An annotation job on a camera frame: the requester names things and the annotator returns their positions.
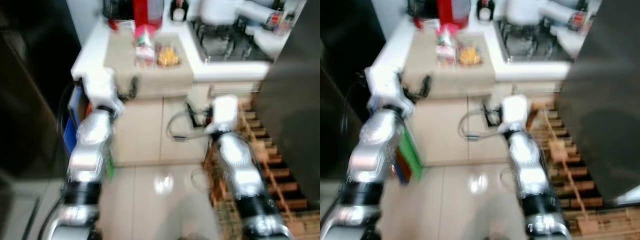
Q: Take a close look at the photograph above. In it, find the dark fridge body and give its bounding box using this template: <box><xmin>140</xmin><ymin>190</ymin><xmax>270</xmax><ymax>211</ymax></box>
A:
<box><xmin>0</xmin><ymin>0</ymin><xmax>84</xmax><ymax>182</ymax></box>
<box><xmin>320</xmin><ymin>0</ymin><xmax>375</xmax><ymax>182</ymax></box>

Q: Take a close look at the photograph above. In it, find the dark fridge door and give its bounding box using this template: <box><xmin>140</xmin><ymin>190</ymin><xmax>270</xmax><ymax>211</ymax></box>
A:
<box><xmin>251</xmin><ymin>0</ymin><xmax>321</xmax><ymax>207</ymax></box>
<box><xmin>554</xmin><ymin>0</ymin><xmax>640</xmax><ymax>207</ymax></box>

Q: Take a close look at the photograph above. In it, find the beige counter mat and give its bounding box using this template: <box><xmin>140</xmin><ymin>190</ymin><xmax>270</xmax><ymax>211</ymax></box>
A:
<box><xmin>401</xmin><ymin>32</ymin><xmax>497</xmax><ymax>99</ymax></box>
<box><xmin>104</xmin><ymin>32</ymin><xmax>195</xmax><ymax>99</ymax></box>

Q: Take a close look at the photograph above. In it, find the pink and white food package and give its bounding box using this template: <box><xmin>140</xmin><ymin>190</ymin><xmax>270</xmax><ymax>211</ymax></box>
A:
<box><xmin>134</xmin><ymin>27</ymin><xmax>157</xmax><ymax>67</ymax></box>
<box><xmin>435</xmin><ymin>27</ymin><xmax>458</xmax><ymax>67</ymax></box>

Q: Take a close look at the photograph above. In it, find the clear box of yellow food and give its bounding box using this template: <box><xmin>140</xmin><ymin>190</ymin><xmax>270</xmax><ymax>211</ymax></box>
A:
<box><xmin>155</xmin><ymin>43</ymin><xmax>183</xmax><ymax>69</ymax></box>
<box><xmin>456</xmin><ymin>43</ymin><xmax>484</xmax><ymax>68</ymax></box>

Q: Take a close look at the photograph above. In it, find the white kitchen counter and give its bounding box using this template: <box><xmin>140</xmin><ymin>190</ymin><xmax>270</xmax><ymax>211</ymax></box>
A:
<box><xmin>370</xmin><ymin>0</ymin><xmax>603</xmax><ymax>98</ymax></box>
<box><xmin>71</xmin><ymin>0</ymin><xmax>307</xmax><ymax>98</ymax></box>

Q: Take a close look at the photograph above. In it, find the green carton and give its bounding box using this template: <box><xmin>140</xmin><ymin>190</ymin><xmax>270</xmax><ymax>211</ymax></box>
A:
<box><xmin>397</xmin><ymin>126</ymin><xmax>426</xmax><ymax>182</ymax></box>
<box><xmin>104</xmin><ymin>149</ymin><xmax>117</xmax><ymax>182</ymax></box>

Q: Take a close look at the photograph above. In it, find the blue carton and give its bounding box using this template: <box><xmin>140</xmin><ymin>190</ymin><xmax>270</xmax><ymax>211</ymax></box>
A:
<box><xmin>63</xmin><ymin>82</ymin><xmax>92</xmax><ymax>155</ymax></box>

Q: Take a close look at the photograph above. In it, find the red plastic container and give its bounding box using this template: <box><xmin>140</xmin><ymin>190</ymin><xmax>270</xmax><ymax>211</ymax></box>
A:
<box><xmin>435</xmin><ymin>0</ymin><xmax>471</xmax><ymax>29</ymax></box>
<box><xmin>132</xmin><ymin>0</ymin><xmax>165</xmax><ymax>31</ymax></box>

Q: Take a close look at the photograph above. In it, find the black kitchen appliance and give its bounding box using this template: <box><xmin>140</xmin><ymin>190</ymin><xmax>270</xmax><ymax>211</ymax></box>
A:
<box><xmin>407</xmin><ymin>0</ymin><xmax>440</xmax><ymax>21</ymax></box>
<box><xmin>102</xmin><ymin>0</ymin><xmax>135</xmax><ymax>22</ymax></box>

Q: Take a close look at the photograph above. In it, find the black gas stove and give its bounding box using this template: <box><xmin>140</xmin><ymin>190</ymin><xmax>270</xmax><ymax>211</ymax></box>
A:
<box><xmin>189</xmin><ymin>17</ymin><xmax>275</xmax><ymax>64</ymax></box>
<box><xmin>492</xmin><ymin>17</ymin><xmax>577</xmax><ymax>64</ymax></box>

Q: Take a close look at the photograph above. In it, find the black sauce bottle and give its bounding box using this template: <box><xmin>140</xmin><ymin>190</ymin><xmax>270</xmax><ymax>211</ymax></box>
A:
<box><xmin>169</xmin><ymin>0</ymin><xmax>190</xmax><ymax>23</ymax></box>
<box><xmin>475</xmin><ymin>0</ymin><xmax>496</xmax><ymax>22</ymax></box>

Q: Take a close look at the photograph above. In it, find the wooden slatted rack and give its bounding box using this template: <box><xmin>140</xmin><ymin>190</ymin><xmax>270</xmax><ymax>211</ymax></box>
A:
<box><xmin>202</xmin><ymin>97</ymin><xmax>321</xmax><ymax>240</ymax></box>
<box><xmin>524</xmin><ymin>99</ymin><xmax>640</xmax><ymax>240</ymax></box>

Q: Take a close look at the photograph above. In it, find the white pot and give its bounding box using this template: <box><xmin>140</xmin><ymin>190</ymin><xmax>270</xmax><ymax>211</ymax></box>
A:
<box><xmin>504</xmin><ymin>0</ymin><xmax>549</xmax><ymax>26</ymax></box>
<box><xmin>199</xmin><ymin>0</ymin><xmax>247</xmax><ymax>27</ymax></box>

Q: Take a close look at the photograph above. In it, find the red labelled can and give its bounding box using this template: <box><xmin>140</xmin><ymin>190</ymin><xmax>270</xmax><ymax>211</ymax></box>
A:
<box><xmin>567</xmin><ymin>10</ymin><xmax>592</xmax><ymax>32</ymax></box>
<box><xmin>264</xmin><ymin>10</ymin><xmax>289</xmax><ymax>32</ymax></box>

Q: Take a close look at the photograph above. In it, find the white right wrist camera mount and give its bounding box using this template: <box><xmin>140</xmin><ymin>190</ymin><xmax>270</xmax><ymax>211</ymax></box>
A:
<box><xmin>205</xmin><ymin>94</ymin><xmax>240</xmax><ymax>135</ymax></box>
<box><xmin>499</xmin><ymin>93</ymin><xmax>532</xmax><ymax>134</ymax></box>

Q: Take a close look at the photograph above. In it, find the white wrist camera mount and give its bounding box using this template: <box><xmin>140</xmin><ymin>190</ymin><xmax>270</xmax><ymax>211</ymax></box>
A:
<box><xmin>364</xmin><ymin>65</ymin><xmax>417</xmax><ymax>119</ymax></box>
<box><xmin>499</xmin><ymin>93</ymin><xmax>532</xmax><ymax>134</ymax></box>
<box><xmin>81</xmin><ymin>67</ymin><xmax>126</xmax><ymax>119</ymax></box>
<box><xmin>205</xmin><ymin>94</ymin><xmax>240</xmax><ymax>135</ymax></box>

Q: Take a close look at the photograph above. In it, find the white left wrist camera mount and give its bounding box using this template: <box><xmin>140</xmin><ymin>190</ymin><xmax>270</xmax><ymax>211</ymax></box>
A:
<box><xmin>81</xmin><ymin>67</ymin><xmax>126</xmax><ymax>119</ymax></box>
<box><xmin>364</xmin><ymin>65</ymin><xmax>417</xmax><ymax>119</ymax></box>

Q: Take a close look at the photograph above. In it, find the grey right arm cable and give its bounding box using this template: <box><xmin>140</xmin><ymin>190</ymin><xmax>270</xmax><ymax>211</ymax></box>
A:
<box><xmin>458</xmin><ymin>109</ymin><xmax>502</xmax><ymax>141</ymax></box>
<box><xmin>166</xmin><ymin>111</ymin><xmax>210</xmax><ymax>141</ymax></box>

